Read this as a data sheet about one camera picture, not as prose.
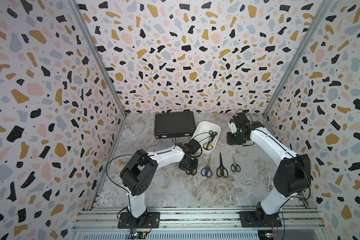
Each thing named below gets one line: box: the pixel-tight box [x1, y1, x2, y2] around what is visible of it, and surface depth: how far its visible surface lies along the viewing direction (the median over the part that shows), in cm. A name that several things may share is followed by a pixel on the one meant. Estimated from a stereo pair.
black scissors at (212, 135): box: [208, 130, 218, 145], surface depth 112 cm
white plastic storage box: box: [191, 121, 221, 155], surface depth 109 cm
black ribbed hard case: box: [154, 109, 196, 139], surface depth 108 cm
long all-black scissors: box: [216, 152, 229, 179], surface depth 92 cm
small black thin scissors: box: [230, 155, 241, 173], surface depth 94 cm
